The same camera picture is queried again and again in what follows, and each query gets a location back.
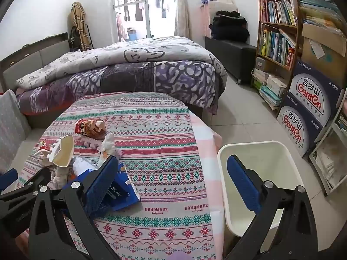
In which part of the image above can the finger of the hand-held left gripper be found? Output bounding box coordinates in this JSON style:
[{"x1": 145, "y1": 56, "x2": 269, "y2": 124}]
[
  {"x1": 17, "y1": 166, "x2": 52, "y2": 195},
  {"x1": 0, "y1": 168, "x2": 19, "y2": 194}
]

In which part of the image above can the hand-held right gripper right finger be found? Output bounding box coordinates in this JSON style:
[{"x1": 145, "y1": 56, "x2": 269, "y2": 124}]
[{"x1": 226, "y1": 154, "x2": 318, "y2": 260}]

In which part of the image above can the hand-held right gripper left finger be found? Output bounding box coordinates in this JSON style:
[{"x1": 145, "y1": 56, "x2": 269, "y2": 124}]
[{"x1": 28, "y1": 155, "x2": 121, "y2": 260}]

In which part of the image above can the blue paper carton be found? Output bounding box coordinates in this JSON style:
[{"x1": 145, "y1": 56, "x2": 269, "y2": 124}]
[{"x1": 62, "y1": 162, "x2": 141, "y2": 218}]

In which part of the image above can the white plastic bin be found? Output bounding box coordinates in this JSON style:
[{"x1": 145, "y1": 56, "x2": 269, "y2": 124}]
[{"x1": 217, "y1": 141, "x2": 305, "y2": 239}]

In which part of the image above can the white printed paper cup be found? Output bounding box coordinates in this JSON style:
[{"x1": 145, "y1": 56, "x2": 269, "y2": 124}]
[{"x1": 51, "y1": 135, "x2": 75, "y2": 168}]

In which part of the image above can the white tissue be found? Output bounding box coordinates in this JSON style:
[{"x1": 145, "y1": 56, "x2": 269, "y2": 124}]
[{"x1": 97, "y1": 133, "x2": 123, "y2": 166}]

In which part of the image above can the red snack wrapper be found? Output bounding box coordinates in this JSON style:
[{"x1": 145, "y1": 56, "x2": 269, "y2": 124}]
[{"x1": 37, "y1": 139, "x2": 52, "y2": 153}]

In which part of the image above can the pink checked cloth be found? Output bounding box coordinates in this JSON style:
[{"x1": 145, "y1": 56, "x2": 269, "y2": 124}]
[{"x1": 188, "y1": 110, "x2": 226, "y2": 260}]

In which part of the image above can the grey dotted cushion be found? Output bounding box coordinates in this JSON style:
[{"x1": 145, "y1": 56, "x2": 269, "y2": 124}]
[{"x1": 0, "y1": 89, "x2": 32, "y2": 174}]

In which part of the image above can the patterned woven tablecloth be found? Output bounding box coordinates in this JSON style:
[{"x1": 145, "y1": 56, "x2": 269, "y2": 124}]
[{"x1": 20, "y1": 92, "x2": 217, "y2": 260}]

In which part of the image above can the grey padded headboard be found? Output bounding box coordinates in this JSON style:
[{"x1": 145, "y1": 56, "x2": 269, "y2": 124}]
[{"x1": 0, "y1": 32, "x2": 71, "y2": 94}]

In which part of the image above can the purple patterned blanket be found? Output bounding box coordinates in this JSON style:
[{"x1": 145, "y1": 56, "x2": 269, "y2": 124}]
[{"x1": 16, "y1": 59, "x2": 229, "y2": 116}]

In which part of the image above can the black storage bench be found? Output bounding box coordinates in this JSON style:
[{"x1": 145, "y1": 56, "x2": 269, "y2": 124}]
[{"x1": 204, "y1": 36, "x2": 257, "y2": 85}]

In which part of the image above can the row of upright books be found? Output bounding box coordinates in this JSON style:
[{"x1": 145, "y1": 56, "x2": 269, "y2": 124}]
[
  {"x1": 257, "y1": 28, "x2": 296, "y2": 70},
  {"x1": 260, "y1": 0, "x2": 299, "y2": 27}
]

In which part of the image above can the black bag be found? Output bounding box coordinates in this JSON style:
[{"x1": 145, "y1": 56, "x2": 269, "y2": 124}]
[{"x1": 68, "y1": 26, "x2": 82, "y2": 50}]

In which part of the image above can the brown cardboard box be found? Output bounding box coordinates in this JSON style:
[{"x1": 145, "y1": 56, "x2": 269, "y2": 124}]
[{"x1": 300, "y1": 22, "x2": 347, "y2": 90}]

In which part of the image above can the pile of dark clothes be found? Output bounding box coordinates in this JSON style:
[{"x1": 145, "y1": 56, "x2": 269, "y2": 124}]
[{"x1": 209, "y1": 10, "x2": 250, "y2": 41}]

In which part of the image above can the plaid coat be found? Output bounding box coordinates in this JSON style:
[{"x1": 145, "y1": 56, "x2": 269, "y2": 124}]
[{"x1": 70, "y1": 2, "x2": 94, "y2": 52}]

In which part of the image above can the pink cloth covered cabinet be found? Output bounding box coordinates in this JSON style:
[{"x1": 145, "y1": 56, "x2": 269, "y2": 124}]
[{"x1": 199, "y1": 1, "x2": 237, "y2": 39}]

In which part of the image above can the hanging dark garment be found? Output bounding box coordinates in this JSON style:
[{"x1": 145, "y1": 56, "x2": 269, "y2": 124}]
[{"x1": 134, "y1": 0, "x2": 145, "y2": 22}]

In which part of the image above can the wooden bookshelf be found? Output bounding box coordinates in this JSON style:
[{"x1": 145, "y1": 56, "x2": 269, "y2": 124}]
[{"x1": 251, "y1": 0, "x2": 305, "y2": 109}]

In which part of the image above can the beige curtain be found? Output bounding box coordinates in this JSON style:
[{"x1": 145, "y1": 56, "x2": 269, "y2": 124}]
[{"x1": 173, "y1": 0, "x2": 192, "y2": 40}]

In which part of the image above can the stack of thin booklets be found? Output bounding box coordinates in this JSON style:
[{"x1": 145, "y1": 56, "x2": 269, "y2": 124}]
[{"x1": 298, "y1": 0, "x2": 345, "y2": 37}]

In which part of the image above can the white wire rack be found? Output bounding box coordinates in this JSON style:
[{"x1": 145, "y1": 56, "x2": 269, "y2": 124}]
[{"x1": 308, "y1": 89, "x2": 347, "y2": 197}]

